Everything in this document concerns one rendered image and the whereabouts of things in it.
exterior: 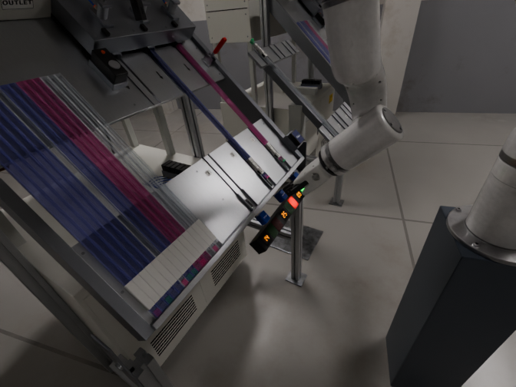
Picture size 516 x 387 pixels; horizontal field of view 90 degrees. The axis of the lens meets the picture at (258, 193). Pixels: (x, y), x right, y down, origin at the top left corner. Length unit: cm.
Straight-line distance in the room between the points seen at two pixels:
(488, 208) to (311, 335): 86
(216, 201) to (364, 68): 42
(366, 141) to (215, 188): 37
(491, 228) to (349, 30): 49
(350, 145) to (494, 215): 32
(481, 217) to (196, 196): 63
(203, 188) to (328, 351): 89
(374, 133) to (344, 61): 15
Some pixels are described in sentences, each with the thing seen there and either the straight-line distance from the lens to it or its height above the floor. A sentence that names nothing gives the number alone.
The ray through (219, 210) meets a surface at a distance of 65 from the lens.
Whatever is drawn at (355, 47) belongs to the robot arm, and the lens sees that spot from 53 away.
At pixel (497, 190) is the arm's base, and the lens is 69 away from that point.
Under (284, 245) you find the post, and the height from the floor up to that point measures 1.
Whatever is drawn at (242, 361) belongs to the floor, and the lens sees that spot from 126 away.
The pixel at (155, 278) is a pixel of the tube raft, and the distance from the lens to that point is 54.
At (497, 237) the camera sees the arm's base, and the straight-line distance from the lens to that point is 74.
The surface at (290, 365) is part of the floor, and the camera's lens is 124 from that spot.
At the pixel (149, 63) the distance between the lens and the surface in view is 86.
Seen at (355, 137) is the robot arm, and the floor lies 93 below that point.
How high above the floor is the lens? 116
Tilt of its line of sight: 35 degrees down
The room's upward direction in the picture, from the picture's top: 6 degrees counter-clockwise
